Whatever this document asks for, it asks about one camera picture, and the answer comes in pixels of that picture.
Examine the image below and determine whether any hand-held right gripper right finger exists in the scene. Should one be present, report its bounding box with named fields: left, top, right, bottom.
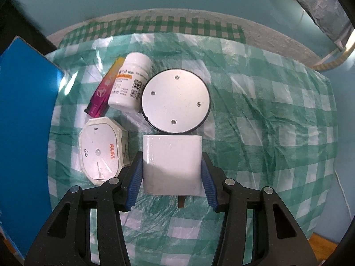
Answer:
left=200, top=152, right=318, bottom=266

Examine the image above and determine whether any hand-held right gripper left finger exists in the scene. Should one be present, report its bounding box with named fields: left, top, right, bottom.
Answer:
left=24, top=152, right=143, bottom=266

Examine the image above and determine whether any white power adapter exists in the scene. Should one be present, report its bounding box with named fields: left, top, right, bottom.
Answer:
left=142, top=134, right=202, bottom=208

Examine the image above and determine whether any white octagonal case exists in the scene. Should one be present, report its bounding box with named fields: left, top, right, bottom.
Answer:
left=79, top=117, right=130, bottom=186

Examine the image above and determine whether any round silver disc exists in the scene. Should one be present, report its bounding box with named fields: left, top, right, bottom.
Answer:
left=141, top=69, right=211, bottom=135

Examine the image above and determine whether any pink and gold lighter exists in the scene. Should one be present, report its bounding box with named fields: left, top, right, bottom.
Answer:
left=85, top=57, right=125, bottom=117

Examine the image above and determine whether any white pill bottle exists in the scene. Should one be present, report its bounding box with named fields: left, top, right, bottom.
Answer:
left=108, top=53, right=153, bottom=113

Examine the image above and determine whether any blue-rimmed cardboard box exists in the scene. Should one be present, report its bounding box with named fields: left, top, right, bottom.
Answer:
left=0, top=36, right=65, bottom=259

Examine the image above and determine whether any pale green checked plastic sheet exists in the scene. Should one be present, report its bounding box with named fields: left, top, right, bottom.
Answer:
left=46, top=32, right=340, bottom=266

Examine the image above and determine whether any dark green checked tablecloth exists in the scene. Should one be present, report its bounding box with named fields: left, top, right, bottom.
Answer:
left=57, top=15, right=247, bottom=50

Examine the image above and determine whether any black cloth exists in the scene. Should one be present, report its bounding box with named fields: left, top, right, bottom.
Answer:
left=0, top=0, right=59, bottom=59

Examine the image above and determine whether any silver plastic tarp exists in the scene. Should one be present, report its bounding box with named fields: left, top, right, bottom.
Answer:
left=266, top=0, right=355, bottom=52

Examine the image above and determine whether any white cable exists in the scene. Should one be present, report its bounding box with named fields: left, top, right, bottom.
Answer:
left=334, top=169, right=350, bottom=219

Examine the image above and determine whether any beige striped hose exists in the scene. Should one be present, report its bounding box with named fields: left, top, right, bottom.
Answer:
left=313, top=44, right=355, bottom=71

